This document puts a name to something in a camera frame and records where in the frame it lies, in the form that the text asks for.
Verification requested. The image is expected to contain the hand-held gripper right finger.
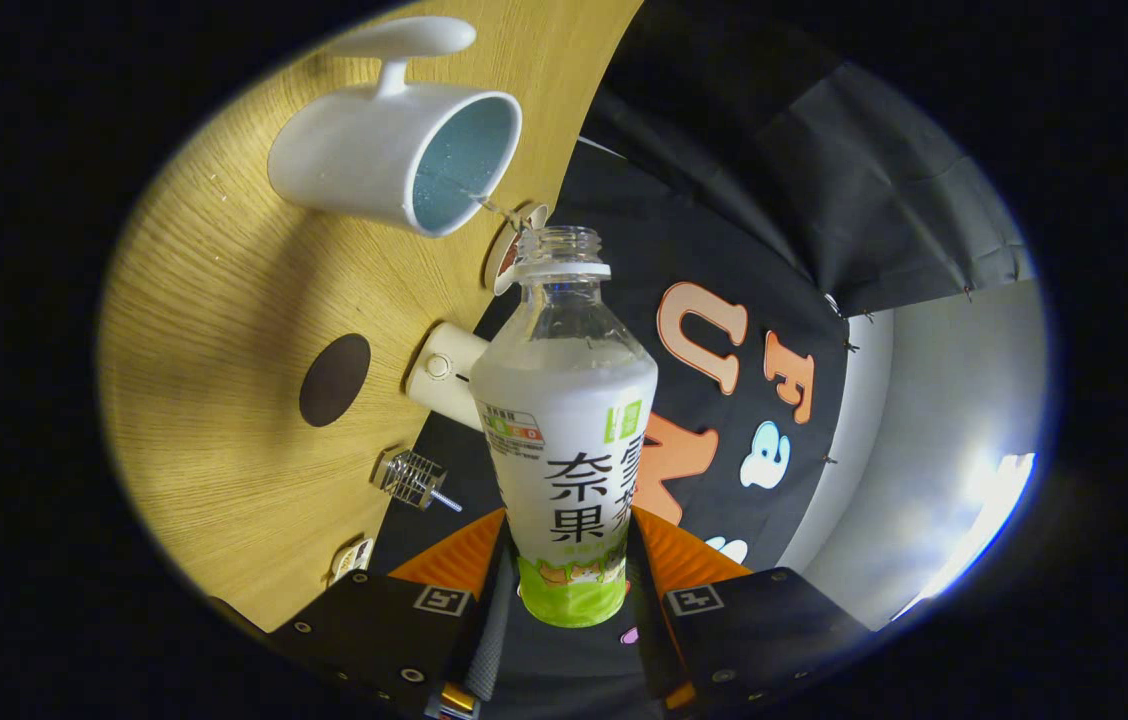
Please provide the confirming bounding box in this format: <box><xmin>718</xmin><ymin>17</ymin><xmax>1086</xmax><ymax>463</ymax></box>
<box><xmin>627</xmin><ymin>505</ymin><xmax>875</xmax><ymax>717</ymax></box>

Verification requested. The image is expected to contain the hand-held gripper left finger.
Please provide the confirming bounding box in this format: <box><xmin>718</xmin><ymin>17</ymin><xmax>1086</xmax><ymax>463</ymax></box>
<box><xmin>269</xmin><ymin>505</ymin><xmax>520</xmax><ymax>719</ymax></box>

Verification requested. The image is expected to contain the white green label juice bottle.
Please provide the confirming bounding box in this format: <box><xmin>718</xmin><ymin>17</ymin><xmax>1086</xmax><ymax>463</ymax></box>
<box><xmin>469</xmin><ymin>226</ymin><xmax>660</xmax><ymax>629</ymax></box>

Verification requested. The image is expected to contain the dark brown round coaster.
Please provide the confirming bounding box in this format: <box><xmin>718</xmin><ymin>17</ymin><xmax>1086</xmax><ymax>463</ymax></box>
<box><xmin>299</xmin><ymin>333</ymin><xmax>372</xmax><ymax>428</ymax></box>

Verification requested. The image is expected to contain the white cup with blue inside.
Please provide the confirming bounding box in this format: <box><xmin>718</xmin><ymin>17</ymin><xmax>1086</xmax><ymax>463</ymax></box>
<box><xmin>267</xmin><ymin>16</ymin><xmax>523</xmax><ymax>238</ymax></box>

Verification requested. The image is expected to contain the white divided condiment dish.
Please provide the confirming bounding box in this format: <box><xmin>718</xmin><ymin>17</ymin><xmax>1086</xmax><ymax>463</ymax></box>
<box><xmin>329</xmin><ymin>538</ymin><xmax>375</xmax><ymax>586</ymax></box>

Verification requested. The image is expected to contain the white toaster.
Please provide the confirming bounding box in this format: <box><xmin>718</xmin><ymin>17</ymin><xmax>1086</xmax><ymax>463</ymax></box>
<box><xmin>405</xmin><ymin>322</ymin><xmax>490</xmax><ymax>431</ymax></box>

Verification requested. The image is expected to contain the white round plate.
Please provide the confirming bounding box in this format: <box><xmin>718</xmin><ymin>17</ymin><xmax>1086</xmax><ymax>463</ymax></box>
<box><xmin>482</xmin><ymin>203</ymin><xmax>550</xmax><ymax>296</ymax></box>

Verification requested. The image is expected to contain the wooden table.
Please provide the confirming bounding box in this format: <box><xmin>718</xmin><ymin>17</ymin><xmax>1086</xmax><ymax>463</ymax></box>
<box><xmin>96</xmin><ymin>0</ymin><xmax>645</xmax><ymax>633</ymax></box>

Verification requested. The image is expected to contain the black backdrop cloth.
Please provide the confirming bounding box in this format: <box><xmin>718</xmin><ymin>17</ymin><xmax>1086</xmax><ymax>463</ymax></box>
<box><xmin>369</xmin><ymin>0</ymin><xmax>1037</xmax><ymax>720</ymax></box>

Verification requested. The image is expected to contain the metal wire basket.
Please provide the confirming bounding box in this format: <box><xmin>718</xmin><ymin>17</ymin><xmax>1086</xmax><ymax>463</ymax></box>
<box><xmin>379</xmin><ymin>450</ymin><xmax>448</xmax><ymax>511</ymax></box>

